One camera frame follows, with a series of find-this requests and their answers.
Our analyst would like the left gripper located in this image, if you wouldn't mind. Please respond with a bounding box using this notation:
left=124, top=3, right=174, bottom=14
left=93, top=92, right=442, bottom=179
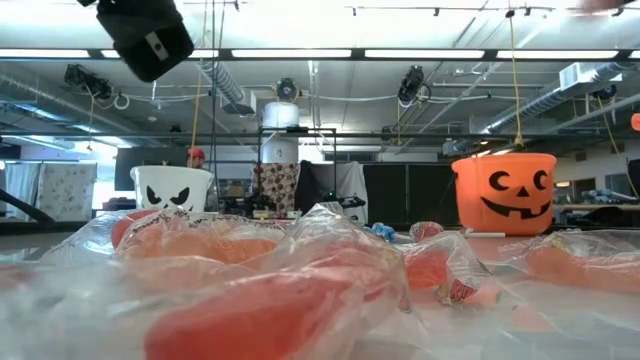
left=97, top=0, right=195, bottom=84

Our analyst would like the red gummy fish candy pack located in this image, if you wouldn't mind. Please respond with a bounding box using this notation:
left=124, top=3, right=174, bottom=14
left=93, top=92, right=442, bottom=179
left=39, top=208, right=166, bottom=264
left=114, top=208, right=286, bottom=266
left=142, top=204, right=416, bottom=360
left=399, top=232, right=501, bottom=306
left=519, top=230, right=640, bottom=296

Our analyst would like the red lollipop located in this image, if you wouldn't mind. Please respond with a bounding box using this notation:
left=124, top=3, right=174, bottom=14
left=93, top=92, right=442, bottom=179
left=409, top=221, right=507, bottom=245

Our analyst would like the white scary-face halloween bucket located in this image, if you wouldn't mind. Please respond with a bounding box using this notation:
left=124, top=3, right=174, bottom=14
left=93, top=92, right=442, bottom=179
left=129, top=165, right=215, bottom=214

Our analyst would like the black ceiling-mounted device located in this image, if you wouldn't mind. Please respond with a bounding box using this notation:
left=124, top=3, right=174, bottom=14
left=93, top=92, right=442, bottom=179
left=63, top=63, right=114, bottom=100
left=398, top=64, right=432, bottom=104

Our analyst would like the ceiling light strip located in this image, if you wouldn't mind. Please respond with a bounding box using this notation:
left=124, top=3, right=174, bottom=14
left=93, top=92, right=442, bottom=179
left=496, top=48, right=620, bottom=59
left=99, top=48, right=221, bottom=59
left=0, top=48, right=91, bottom=59
left=364, top=48, right=485, bottom=59
left=230, top=48, right=353, bottom=59

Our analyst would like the black round ceiling fan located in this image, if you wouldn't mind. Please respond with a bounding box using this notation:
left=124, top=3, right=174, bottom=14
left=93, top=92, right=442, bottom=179
left=276, top=78, right=301, bottom=104

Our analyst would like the floral white curtain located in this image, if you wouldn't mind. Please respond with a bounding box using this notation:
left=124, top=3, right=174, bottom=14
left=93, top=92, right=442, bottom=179
left=37, top=162, right=99, bottom=222

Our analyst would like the white cylindrical tank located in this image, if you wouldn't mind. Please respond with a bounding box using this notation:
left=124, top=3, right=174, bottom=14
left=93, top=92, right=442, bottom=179
left=262, top=101, right=301, bottom=164

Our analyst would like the plain white curtain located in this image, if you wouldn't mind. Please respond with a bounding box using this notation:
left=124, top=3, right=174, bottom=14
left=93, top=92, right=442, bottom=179
left=3, top=162, right=41, bottom=204

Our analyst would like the brown dotted cloth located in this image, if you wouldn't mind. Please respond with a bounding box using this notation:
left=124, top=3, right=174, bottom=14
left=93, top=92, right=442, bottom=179
left=252, top=162, right=301, bottom=214

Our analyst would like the white hanging cloth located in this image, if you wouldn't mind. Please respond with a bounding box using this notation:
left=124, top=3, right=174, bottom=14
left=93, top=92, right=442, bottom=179
left=312, top=161, right=370, bottom=224

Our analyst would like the black partition panel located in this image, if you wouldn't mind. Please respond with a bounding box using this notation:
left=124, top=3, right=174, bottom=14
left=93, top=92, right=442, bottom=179
left=362, top=163, right=460, bottom=226

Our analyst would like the blue wrapped lollipop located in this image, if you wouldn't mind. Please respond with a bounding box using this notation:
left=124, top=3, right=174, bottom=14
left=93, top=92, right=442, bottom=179
left=367, top=222, right=397, bottom=242

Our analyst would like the orange jack-o-lantern bucket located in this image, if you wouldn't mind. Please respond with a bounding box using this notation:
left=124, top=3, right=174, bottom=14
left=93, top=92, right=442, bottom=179
left=451, top=152, right=558, bottom=237

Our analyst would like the white ceiling vent box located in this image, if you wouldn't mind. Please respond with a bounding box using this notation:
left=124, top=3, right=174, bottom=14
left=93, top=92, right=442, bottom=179
left=558, top=62, right=624, bottom=92

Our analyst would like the silver spiral air duct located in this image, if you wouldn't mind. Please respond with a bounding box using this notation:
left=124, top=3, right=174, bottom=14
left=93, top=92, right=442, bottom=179
left=487, top=62, right=626, bottom=134
left=197, top=59, right=246, bottom=109

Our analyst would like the black wall monitor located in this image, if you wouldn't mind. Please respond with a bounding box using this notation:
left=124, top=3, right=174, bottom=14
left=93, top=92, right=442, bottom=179
left=114, top=146, right=189, bottom=191

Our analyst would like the yellow hanging cord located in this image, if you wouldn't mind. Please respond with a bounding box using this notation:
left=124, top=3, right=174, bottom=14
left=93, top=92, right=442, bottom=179
left=507, top=9, right=525, bottom=149

